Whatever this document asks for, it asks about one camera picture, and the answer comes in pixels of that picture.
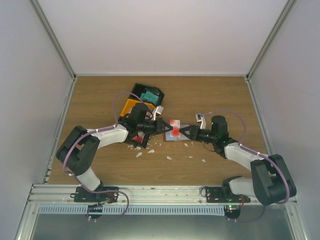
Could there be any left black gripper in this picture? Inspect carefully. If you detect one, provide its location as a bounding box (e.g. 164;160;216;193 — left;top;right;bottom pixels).
137;117;173;136

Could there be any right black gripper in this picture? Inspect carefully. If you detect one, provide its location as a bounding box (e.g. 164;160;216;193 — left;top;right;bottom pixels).
179;125;217;144

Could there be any brown leather card holder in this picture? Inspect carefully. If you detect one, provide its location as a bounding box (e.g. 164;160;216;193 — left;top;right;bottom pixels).
163;132;191;142

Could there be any red patterned credit card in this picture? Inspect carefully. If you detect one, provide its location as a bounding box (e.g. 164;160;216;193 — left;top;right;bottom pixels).
169;119;181;138

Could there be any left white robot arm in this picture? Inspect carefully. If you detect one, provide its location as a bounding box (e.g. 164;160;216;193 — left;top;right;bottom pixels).
56;102;173;202

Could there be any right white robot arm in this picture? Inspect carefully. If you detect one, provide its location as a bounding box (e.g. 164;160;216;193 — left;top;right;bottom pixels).
179;115;297;206

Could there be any red patterned card stack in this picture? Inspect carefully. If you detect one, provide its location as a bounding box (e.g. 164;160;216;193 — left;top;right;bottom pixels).
132;132;145;143

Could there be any black bin with red cards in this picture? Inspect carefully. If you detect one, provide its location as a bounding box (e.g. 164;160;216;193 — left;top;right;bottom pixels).
125;131;151;149

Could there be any teal card stack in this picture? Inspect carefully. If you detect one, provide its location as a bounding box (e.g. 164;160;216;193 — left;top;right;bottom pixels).
140;91;159;105

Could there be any black bin with teal cards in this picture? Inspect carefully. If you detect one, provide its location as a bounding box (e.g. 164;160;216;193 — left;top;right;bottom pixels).
131;83;165;107

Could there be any orange plastic bin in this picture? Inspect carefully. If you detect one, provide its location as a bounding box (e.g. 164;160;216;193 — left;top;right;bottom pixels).
120;98;141;117

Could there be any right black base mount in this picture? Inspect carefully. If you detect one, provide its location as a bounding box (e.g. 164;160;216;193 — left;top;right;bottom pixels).
199;186;251;204

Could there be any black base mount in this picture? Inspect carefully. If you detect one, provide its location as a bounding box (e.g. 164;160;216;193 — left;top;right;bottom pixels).
70;186;119;204
199;186;251;204

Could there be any grey slotted cable duct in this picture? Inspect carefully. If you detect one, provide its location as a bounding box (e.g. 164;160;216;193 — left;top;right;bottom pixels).
38;204;225;216

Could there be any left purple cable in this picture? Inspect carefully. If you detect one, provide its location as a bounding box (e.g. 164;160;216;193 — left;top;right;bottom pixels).
61;91;153;176

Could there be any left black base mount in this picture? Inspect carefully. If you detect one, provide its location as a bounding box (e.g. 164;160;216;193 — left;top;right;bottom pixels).
70;186;119;204

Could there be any aluminium front rail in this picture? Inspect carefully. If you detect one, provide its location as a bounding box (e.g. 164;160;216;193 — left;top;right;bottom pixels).
27;184;209;205

